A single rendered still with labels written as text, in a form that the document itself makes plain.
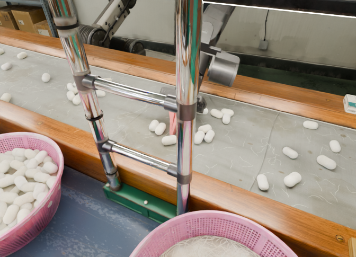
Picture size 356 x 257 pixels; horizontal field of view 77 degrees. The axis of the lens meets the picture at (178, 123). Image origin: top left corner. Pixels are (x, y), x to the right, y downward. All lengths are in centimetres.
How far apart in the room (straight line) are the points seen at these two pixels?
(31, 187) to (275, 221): 44
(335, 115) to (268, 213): 37
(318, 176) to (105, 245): 43
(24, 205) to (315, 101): 71
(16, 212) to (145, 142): 27
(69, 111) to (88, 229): 32
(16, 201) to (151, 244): 26
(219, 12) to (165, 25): 223
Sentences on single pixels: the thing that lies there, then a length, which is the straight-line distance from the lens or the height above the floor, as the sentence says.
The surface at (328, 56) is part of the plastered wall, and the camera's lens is 271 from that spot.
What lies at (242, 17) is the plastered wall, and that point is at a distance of 256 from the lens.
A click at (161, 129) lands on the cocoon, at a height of 76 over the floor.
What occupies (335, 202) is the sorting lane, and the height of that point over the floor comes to 74.
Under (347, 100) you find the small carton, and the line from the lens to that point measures 72.
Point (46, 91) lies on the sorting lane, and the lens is 80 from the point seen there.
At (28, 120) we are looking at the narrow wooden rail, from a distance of 65.
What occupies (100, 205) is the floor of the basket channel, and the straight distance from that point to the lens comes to 52.
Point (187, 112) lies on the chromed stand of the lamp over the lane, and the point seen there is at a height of 96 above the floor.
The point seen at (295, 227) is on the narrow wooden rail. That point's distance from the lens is 42.
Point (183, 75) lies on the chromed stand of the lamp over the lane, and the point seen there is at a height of 101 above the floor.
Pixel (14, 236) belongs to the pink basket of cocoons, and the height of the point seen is 74.
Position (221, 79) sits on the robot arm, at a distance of 53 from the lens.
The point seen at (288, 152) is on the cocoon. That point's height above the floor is 75.
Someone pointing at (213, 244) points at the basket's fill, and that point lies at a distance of 41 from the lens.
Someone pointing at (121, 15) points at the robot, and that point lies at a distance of 122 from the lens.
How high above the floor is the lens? 111
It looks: 40 degrees down
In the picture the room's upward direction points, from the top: straight up
